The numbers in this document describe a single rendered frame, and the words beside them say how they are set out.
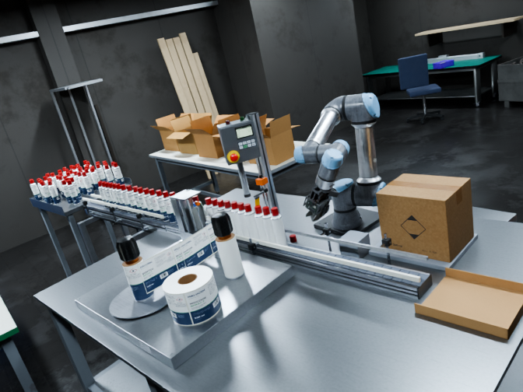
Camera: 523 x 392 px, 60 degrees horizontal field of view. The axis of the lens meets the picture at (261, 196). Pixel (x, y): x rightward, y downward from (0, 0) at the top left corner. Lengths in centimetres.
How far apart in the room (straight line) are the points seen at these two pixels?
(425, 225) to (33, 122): 531
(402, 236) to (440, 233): 17
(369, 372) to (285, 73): 598
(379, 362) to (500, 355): 35
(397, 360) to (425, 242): 59
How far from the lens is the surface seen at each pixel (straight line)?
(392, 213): 197
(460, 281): 187
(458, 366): 152
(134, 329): 192
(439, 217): 187
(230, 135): 216
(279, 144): 384
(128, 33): 686
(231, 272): 199
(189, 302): 175
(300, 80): 730
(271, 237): 216
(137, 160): 682
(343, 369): 153
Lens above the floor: 185
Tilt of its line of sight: 20 degrees down
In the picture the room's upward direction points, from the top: 13 degrees counter-clockwise
